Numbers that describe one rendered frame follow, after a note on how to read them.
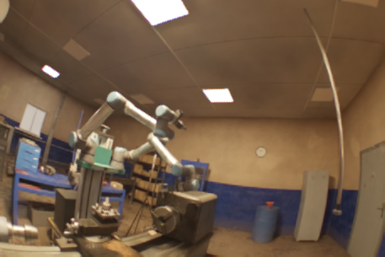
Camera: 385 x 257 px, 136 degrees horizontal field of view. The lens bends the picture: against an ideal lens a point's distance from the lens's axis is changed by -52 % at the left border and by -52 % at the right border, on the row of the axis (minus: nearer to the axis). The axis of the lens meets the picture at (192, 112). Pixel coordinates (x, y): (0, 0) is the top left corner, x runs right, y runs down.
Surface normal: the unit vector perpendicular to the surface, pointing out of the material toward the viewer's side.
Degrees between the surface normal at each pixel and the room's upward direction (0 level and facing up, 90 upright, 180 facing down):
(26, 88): 90
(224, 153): 90
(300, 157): 90
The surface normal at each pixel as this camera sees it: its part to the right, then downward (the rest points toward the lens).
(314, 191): -0.41, -0.39
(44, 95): 0.89, 0.00
